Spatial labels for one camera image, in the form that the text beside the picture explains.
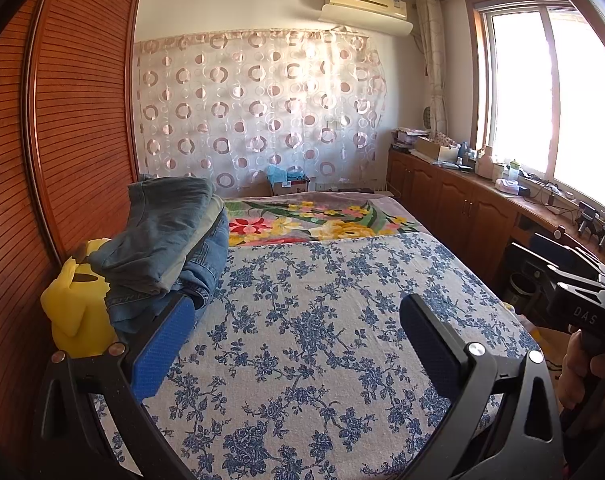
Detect white plastic jug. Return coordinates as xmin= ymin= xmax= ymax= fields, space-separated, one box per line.
xmin=475 ymin=146 xmax=496 ymax=178

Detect wooden cabinet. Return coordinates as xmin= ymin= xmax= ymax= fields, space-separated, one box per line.
xmin=387 ymin=145 xmax=583 ymax=286

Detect white air deflector panel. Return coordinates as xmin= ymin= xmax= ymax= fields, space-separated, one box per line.
xmin=319 ymin=4 xmax=414 ymax=37

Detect wooden chair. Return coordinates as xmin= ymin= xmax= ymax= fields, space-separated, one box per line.
xmin=531 ymin=226 xmax=605 ymax=273

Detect person's right hand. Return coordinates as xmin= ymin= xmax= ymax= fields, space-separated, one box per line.
xmin=560 ymin=330 xmax=605 ymax=411

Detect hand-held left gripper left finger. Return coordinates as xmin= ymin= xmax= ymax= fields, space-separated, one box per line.
xmin=30 ymin=292 xmax=198 ymax=480

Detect bed with floral blue cover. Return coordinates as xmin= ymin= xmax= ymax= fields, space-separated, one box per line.
xmin=90 ymin=232 xmax=543 ymax=480

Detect wooden headboard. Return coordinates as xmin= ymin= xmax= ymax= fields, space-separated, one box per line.
xmin=0 ymin=0 xmax=143 ymax=461

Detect colourful flower blanket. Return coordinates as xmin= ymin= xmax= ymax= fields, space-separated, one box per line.
xmin=222 ymin=190 xmax=433 ymax=248

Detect open cardboard box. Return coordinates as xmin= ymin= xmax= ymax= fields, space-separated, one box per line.
xmin=413 ymin=136 xmax=456 ymax=161

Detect yellow plush toy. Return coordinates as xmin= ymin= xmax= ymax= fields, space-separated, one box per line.
xmin=40 ymin=239 xmax=118 ymax=358

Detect circle-pattern sheer curtain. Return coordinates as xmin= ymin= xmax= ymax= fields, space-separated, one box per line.
xmin=134 ymin=29 xmax=389 ymax=198

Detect black cables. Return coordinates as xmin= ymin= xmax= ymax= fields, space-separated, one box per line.
xmin=523 ymin=175 xmax=578 ymax=213

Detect small cardboard box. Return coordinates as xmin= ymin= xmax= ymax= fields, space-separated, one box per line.
xmin=271 ymin=177 xmax=311 ymax=196

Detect stack of papers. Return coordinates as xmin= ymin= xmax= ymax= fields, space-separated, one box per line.
xmin=391 ymin=127 xmax=431 ymax=150

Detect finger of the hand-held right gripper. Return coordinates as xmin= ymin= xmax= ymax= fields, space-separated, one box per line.
xmin=511 ymin=242 xmax=605 ymax=293
xmin=533 ymin=232 xmax=605 ymax=276

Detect blue denim jeans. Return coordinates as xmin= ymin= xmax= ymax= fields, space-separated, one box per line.
xmin=182 ymin=212 xmax=232 ymax=291
xmin=105 ymin=280 xmax=210 ymax=336

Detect wooden-framed window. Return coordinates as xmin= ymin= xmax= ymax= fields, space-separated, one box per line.
xmin=465 ymin=0 xmax=605 ymax=216

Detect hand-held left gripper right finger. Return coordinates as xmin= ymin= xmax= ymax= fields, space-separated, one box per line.
xmin=399 ymin=292 xmax=566 ymax=480

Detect waste bin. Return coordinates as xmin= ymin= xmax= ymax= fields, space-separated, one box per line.
xmin=507 ymin=271 xmax=539 ymax=307

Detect beige window curtain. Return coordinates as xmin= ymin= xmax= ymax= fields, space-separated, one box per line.
xmin=415 ymin=0 xmax=451 ymax=136

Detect colourful floor mat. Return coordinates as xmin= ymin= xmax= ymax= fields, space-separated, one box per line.
xmin=525 ymin=322 xmax=566 ymax=376

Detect blue-green short pants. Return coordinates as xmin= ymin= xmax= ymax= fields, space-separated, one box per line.
xmin=86 ymin=177 xmax=216 ymax=296

